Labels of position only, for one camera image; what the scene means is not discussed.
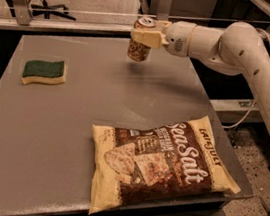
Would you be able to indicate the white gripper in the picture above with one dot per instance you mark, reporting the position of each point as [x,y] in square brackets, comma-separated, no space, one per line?
[179,38]

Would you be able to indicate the orange soda can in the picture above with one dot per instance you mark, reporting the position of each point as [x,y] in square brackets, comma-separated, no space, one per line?
[137,51]

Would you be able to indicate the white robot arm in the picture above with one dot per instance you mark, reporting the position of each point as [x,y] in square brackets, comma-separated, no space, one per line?
[238,49]

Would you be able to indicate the green and yellow sponge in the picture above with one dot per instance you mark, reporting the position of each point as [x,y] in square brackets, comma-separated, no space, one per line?
[43,72]

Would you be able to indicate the sea salt chips bag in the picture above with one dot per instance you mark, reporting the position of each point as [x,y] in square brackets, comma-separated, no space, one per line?
[134,166]

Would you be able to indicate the metal guard rail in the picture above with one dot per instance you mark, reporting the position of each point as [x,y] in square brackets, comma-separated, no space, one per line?
[117,16]

